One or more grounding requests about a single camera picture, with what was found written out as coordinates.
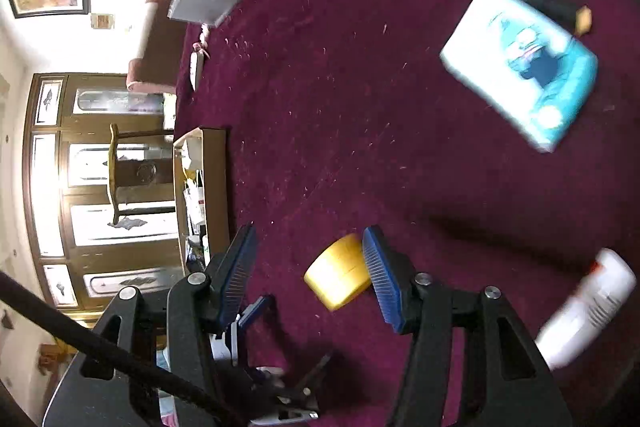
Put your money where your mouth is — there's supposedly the white bottle red cap label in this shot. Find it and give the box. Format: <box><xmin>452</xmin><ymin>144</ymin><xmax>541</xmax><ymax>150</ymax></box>
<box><xmin>536</xmin><ymin>248</ymin><xmax>637</xmax><ymax>369</ymax></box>

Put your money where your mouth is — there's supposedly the yellow tape roll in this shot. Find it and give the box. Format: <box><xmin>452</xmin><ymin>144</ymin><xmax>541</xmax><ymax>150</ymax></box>
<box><xmin>304</xmin><ymin>233</ymin><xmax>371</xmax><ymax>312</ymax></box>

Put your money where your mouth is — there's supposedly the wooden glass door cabinet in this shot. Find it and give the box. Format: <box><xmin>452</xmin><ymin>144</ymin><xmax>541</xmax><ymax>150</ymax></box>
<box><xmin>22</xmin><ymin>74</ymin><xmax>180</xmax><ymax>320</ymax></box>

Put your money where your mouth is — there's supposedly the wooden chair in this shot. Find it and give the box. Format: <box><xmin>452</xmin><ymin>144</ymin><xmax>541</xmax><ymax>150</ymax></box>
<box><xmin>107</xmin><ymin>124</ymin><xmax>175</xmax><ymax>227</ymax></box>

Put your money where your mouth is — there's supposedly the teal white tissue pack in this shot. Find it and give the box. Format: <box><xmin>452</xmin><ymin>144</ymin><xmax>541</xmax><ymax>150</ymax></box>
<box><xmin>440</xmin><ymin>0</ymin><xmax>598</xmax><ymax>153</ymax></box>

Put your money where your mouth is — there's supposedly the brown armchair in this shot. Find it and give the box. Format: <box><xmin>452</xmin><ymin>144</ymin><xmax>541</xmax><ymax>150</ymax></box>
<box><xmin>126</xmin><ymin>0</ymin><xmax>188</xmax><ymax>94</ymax></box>

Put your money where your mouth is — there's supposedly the black braided cable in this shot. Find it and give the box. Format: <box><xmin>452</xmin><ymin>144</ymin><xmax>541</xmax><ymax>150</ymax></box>
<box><xmin>0</xmin><ymin>271</ymin><xmax>246</xmax><ymax>427</ymax></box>

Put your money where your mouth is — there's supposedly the white keychain tag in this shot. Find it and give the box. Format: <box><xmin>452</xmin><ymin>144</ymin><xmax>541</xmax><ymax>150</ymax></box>
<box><xmin>190</xmin><ymin>24</ymin><xmax>209</xmax><ymax>91</ymax></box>

